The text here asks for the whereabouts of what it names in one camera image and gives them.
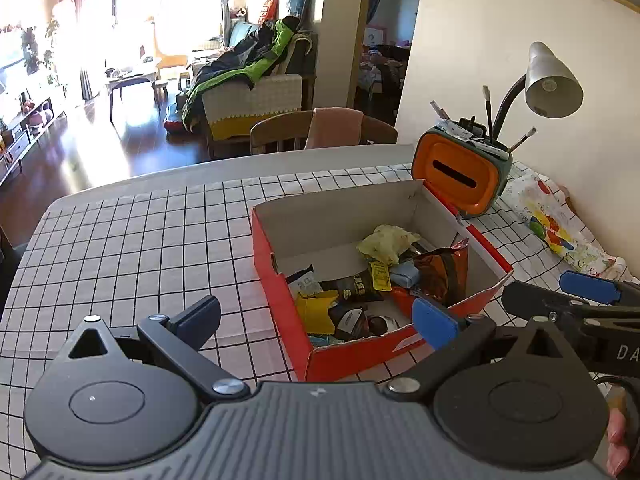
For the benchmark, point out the green houseplant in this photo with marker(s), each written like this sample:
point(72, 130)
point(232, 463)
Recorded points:
point(40, 50)

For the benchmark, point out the plain yellow snack packet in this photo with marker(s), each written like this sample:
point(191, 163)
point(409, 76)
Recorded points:
point(315, 312)

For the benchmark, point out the black snack packet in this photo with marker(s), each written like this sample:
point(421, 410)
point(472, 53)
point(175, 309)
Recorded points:
point(350, 287)

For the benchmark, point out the red cardboard shoe box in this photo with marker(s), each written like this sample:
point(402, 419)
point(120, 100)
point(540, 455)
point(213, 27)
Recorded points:
point(270, 260)

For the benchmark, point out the coffee table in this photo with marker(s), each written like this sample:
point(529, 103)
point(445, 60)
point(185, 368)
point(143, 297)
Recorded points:
point(132, 77)

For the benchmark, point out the small wooden stool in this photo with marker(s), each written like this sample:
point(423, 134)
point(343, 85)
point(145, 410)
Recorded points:
point(162, 90)

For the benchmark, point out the checkered tablecloth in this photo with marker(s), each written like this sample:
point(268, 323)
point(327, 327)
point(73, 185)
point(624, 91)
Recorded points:
point(125, 240)

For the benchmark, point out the dark brown snack packet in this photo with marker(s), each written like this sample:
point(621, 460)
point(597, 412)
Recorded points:
point(360, 322)

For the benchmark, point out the green black jacket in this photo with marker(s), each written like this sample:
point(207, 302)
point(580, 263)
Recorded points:
point(220, 80)

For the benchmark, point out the short paintbrush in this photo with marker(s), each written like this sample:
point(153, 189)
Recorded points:
point(522, 140)

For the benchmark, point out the red cushion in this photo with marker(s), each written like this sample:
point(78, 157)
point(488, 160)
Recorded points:
point(269, 10)

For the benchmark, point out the light blue snack packet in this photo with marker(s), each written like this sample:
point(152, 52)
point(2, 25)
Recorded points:
point(405, 274)

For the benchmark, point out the yellow green snack packet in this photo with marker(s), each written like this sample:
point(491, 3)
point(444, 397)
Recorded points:
point(385, 242)

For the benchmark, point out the orange tissue box holder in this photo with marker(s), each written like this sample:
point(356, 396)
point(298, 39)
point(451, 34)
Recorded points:
point(480, 195)

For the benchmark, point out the beige sofa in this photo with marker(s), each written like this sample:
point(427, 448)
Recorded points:
point(250, 105)

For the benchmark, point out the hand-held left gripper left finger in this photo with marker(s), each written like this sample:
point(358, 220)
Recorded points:
point(197, 322)

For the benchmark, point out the black plug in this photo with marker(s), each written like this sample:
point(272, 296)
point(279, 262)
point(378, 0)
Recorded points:
point(471, 129)

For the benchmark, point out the colourful printed plastic bag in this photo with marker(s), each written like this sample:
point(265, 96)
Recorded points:
point(550, 220)

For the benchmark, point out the pink cloth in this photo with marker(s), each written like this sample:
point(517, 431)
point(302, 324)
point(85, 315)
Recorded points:
point(332, 127)

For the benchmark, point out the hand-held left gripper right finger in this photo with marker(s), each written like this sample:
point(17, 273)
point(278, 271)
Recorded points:
point(435, 325)

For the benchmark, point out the wooden chair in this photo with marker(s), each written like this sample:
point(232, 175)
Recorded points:
point(275, 132)

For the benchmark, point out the long dark paintbrush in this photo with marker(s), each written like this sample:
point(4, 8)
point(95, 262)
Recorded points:
point(488, 112)

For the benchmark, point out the television cabinet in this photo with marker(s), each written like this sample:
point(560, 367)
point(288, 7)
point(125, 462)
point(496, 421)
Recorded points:
point(20, 140)

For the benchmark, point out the yellow cartoon snack packet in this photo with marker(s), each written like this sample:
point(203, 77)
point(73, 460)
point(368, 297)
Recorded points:
point(380, 277)

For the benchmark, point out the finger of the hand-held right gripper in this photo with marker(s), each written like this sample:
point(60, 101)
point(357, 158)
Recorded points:
point(590, 287)
point(525, 297)

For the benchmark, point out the grey desk lamp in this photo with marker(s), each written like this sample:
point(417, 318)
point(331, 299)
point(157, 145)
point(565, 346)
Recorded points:
point(552, 85)

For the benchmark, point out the brown orange foil snack packet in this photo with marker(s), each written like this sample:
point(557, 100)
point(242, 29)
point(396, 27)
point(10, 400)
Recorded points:
point(440, 275)

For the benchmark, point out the person's right hand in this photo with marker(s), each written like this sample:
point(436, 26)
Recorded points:
point(616, 430)

